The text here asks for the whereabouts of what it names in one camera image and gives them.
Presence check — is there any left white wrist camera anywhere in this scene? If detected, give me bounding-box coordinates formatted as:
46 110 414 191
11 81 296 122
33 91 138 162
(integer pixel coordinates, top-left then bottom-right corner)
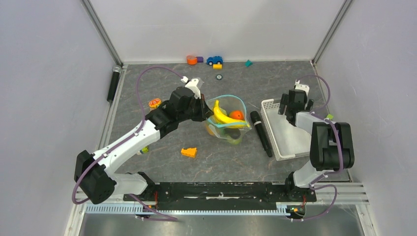
181 76 204 99

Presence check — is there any green cabbage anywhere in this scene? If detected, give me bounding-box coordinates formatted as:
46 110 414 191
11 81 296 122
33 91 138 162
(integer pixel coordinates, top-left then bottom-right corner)
225 128 242 145

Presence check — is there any teal block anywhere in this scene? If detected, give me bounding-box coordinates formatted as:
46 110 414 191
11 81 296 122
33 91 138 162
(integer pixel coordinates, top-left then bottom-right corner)
245 60 253 67

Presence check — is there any multicolour toy block stack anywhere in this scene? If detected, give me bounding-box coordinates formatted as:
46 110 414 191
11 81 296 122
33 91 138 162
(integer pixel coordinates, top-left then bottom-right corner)
148 98 162 110

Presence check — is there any black microphone by wall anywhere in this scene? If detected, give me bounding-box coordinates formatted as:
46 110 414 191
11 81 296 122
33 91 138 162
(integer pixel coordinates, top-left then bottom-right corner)
107 65 122 103

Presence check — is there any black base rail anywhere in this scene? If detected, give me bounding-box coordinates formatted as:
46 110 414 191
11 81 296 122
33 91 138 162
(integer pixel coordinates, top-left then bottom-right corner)
138 181 317 210

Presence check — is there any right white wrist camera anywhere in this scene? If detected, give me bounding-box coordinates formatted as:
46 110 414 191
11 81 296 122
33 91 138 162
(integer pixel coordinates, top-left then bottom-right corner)
294 80 310 96

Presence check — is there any white perforated plastic basket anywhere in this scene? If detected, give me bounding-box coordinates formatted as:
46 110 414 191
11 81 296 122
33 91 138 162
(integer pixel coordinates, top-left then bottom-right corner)
261 99 311 161

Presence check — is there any orange cheese wedge toy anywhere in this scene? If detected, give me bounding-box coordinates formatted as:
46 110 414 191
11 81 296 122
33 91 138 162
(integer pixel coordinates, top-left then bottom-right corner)
180 147 198 158

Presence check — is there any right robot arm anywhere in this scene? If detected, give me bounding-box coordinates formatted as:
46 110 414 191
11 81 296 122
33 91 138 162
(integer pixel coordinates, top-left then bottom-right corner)
279 88 355 201

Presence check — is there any yellow lego brick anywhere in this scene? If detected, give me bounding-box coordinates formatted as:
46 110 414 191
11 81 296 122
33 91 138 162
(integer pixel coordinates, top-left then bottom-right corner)
212 64 222 70

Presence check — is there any yellow banana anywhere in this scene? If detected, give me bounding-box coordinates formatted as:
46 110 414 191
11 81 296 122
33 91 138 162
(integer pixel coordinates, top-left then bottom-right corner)
212 100 250 129

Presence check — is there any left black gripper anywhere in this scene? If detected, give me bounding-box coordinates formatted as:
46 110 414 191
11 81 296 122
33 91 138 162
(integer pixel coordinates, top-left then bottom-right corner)
178 93 214 122

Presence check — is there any clear zip top bag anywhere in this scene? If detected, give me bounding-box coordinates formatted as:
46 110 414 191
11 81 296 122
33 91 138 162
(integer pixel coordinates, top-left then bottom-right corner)
204 94 251 145

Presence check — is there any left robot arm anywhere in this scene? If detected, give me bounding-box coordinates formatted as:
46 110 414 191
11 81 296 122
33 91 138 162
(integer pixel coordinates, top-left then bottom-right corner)
72 86 213 204

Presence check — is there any black microphone on table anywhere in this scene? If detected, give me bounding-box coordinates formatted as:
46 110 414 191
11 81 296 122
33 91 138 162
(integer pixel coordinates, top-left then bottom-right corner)
250 111 273 157

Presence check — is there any blue toy car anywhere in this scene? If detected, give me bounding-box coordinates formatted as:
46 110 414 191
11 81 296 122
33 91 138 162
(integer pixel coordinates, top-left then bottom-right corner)
206 56 223 66

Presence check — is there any orange green mango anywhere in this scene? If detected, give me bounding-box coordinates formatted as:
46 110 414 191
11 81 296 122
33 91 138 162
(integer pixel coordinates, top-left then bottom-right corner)
229 110 245 120

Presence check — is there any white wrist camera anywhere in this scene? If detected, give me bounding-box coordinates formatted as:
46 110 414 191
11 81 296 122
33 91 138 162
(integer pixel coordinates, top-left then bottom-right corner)
181 76 204 99
294 80 310 96

